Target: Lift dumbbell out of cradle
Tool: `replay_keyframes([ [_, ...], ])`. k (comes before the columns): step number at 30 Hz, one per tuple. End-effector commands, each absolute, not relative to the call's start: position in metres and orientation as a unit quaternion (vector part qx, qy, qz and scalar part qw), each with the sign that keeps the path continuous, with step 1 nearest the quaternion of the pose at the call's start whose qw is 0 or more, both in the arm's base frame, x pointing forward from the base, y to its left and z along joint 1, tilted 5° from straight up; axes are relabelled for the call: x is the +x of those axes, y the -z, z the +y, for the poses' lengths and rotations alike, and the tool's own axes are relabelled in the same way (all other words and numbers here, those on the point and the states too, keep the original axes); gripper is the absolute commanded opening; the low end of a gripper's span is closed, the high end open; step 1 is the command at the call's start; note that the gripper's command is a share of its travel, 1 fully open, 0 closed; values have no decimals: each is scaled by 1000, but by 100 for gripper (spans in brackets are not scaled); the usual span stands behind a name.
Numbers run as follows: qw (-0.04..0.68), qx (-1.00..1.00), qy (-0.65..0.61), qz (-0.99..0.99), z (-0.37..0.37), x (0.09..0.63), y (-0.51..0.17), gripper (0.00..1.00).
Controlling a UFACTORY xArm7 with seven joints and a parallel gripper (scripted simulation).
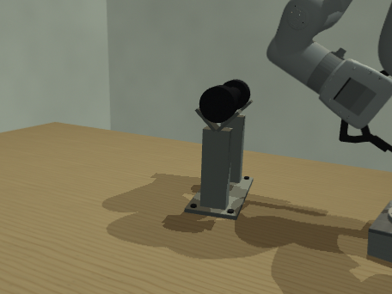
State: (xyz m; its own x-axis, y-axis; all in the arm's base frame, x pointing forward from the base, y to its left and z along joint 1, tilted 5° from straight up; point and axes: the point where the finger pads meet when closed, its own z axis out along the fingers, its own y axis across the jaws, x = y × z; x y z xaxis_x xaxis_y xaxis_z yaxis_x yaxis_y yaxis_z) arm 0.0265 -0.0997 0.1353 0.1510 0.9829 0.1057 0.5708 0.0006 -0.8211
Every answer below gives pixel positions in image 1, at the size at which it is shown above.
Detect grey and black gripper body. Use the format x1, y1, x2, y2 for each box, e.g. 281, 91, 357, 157
319, 58, 392, 129

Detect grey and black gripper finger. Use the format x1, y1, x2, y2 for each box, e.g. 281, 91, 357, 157
339, 119, 392, 152
380, 70, 390, 77

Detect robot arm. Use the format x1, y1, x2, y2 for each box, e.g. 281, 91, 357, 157
266, 0, 392, 116

